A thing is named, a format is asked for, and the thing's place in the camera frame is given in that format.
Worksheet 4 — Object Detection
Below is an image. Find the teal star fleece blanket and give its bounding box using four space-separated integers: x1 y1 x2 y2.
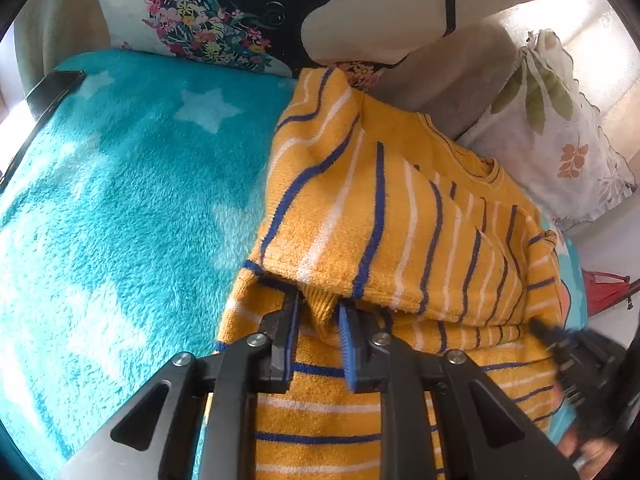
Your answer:
0 50 591 480

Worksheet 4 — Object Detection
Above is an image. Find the person's right hand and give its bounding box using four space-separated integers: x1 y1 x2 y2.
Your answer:
550 382 613 473

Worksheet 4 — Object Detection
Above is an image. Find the red metal frame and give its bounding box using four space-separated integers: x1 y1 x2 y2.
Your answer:
582 269 640 319

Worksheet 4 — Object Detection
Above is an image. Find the black phone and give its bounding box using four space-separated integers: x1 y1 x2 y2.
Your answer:
0 70 87 192

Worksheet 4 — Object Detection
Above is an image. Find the white silhouette floral pillow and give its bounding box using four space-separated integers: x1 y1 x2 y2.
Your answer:
90 0 563 92

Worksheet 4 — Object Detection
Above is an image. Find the white leaf print pillow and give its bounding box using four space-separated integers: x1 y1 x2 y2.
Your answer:
457 29 639 235

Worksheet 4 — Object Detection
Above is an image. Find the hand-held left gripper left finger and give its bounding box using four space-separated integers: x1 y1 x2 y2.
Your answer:
56 291 302 480

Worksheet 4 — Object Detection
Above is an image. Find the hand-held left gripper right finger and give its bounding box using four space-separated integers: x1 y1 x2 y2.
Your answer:
338 304 583 480

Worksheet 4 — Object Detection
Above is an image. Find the yellow striped sweater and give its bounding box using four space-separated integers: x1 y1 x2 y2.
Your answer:
199 66 572 480

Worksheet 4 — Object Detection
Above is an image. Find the grey cushion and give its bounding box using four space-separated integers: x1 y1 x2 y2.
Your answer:
372 19 527 142

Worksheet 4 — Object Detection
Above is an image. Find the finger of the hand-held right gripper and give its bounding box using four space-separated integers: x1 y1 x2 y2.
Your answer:
530 317 568 356

